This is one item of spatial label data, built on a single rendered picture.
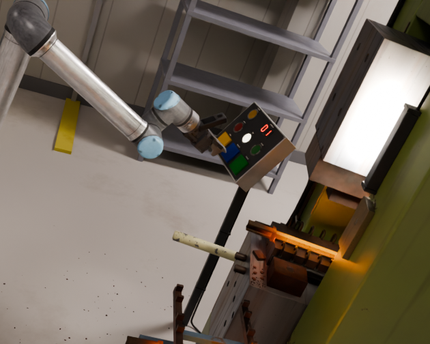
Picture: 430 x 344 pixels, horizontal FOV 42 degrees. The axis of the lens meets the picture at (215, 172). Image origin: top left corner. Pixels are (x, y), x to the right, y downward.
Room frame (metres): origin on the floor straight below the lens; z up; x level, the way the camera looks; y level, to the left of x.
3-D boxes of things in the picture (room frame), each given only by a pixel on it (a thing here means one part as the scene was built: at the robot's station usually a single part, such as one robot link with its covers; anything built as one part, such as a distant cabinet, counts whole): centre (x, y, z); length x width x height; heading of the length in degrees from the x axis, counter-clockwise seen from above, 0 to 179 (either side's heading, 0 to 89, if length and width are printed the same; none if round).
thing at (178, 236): (2.11, -0.16, 0.62); 0.44 x 0.05 x 0.05; 95
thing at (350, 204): (1.77, -0.53, 1.24); 0.30 x 0.07 x 0.06; 95
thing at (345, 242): (1.47, -0.44, 1.27); 0.09 x 0.02 x 0.17; 5
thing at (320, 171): (1.80, -0.49, 1.32); 0.42 x 0.20 x 0.10; 95
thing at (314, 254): (1.80, -0.49, 0.96); 0.42 x 0.20 x 0.09; 95
